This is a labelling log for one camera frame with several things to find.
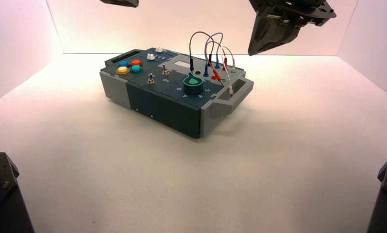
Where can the blue dome push button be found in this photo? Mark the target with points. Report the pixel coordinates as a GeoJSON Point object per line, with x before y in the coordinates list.
{"type": "Point", "coordinates": [123, 63]}

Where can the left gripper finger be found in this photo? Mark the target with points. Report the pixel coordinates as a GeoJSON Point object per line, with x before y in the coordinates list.
{"type": "Point", "coordinates": [121, 2]}

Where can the red dome push button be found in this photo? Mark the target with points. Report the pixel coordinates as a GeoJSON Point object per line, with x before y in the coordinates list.
{"type": "Point", "coordinates": [136, 62]}

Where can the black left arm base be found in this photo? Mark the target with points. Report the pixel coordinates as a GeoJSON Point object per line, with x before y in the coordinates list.
{"type": "Point", "coordinates": [3, 199]}

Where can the white slider knob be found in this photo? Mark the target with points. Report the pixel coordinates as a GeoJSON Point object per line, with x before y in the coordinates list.
{"type": "Point", "coordinates": [150, 57]}
{"type": "Point", "coordinates": [159, 49]}

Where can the teal dome push button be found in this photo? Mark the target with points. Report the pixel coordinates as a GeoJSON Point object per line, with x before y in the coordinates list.
{"type": "Point", "coordinates": [136, 68]}

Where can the yellow dome push button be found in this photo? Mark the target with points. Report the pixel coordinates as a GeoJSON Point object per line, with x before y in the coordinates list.
{"type": "Point", "coordinates": [122, 70]}

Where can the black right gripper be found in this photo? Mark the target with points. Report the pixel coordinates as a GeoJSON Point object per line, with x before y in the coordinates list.
{"type": "Point", "coordinates": [296, 9]}

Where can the metal toggle switch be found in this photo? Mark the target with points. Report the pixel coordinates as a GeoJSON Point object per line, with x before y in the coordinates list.
{"type": "Point", "coordinates": [165, 72]}
{"type": "Point", "coordinates": [150, 80]}

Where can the green teardrop rotary knob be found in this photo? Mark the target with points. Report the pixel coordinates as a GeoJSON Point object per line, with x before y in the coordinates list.
{"type": "Point", "coordinates": [193, 85]}

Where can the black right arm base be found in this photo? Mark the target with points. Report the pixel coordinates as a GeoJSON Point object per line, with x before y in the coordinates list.
{"type": "Point", "coordinates": [386, 199]}

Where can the grey and teal control box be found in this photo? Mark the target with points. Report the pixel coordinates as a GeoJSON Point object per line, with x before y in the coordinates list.
{"type": "Point", "coordinates": [167, 109]}

